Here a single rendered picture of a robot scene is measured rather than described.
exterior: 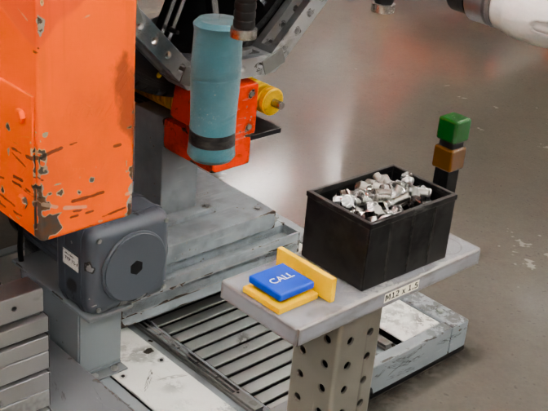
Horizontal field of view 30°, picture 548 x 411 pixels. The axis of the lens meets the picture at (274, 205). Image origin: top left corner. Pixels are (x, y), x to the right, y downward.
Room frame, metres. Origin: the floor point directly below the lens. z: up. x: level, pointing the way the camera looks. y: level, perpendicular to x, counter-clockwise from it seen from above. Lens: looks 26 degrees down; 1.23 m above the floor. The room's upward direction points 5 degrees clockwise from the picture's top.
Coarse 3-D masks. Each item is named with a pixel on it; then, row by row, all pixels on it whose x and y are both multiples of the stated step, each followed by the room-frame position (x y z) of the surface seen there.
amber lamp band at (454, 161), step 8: (440, 152) 1.56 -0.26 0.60; (448, 152) 1.55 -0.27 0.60; (456, 152) 1.55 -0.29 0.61; (464, 152) 1.56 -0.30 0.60; (432, 160) 1.57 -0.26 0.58; (440, 160) 1.56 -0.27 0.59; (448, 160) 1.55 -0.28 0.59; (456, 160) 1.55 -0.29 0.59; (464, 160) 1.57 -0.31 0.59; (440, 168) 1.56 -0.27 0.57; (448, 168) 1.54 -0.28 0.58; (456, 168) 1.55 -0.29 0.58
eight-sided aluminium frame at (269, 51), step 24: (288, 0) 2.04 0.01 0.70; (312, 0) 2.02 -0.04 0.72; (144, 24) 1.72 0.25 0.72; (288, 24) 1.99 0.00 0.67; (144, 48) 1.74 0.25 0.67; (168, 48) 1.76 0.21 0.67; (264, 48) 1.96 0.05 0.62; (288, 48) 1.98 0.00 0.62; (168, 72) 1.77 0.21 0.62; (264, 72) 1.93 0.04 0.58
